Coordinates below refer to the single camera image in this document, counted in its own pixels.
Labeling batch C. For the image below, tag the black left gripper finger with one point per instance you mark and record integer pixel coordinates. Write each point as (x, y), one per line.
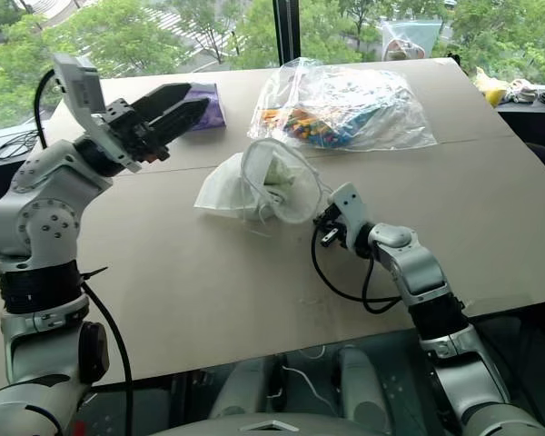
(163, 100)
(181, 119)

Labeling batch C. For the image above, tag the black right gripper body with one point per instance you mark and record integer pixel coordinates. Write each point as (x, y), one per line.
(333, 229)

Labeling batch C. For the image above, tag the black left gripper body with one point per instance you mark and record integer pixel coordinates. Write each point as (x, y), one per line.
(129, 129)

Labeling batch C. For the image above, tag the light green knitted towel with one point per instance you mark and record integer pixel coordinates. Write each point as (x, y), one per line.
(279, 175)

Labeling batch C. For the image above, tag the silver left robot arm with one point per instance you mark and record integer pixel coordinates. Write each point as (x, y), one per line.
(41, 218)

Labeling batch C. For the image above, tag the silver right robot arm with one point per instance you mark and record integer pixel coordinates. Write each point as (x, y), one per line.
(418, 268)

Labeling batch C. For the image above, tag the clear bag of colourful blocks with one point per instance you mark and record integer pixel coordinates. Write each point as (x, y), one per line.
(345, 104)

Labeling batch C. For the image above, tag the clear zip bag blue strip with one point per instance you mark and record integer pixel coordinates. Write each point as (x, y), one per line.
(409, 38)

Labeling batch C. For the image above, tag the purple tissue pack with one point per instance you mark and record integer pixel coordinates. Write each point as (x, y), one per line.
(213, 113)

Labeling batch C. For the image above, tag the grey curved robot body cover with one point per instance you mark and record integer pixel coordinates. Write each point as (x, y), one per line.
(272, 427)

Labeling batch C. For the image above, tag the yellow soft item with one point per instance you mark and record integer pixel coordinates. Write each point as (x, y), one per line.
(490, 88)

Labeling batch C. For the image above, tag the beige cloth item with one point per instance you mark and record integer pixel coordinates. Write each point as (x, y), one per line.
(521, 91)

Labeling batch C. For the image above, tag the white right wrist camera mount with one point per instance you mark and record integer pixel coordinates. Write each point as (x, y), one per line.
(349, 204)

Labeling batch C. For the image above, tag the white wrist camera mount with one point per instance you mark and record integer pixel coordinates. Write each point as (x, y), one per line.
(79, 86)
(349, 204)

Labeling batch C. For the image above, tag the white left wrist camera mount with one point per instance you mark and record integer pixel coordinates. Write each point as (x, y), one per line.
(79, 86)

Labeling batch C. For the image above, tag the black window frame post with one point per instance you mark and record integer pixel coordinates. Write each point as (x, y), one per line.
(287, 32)

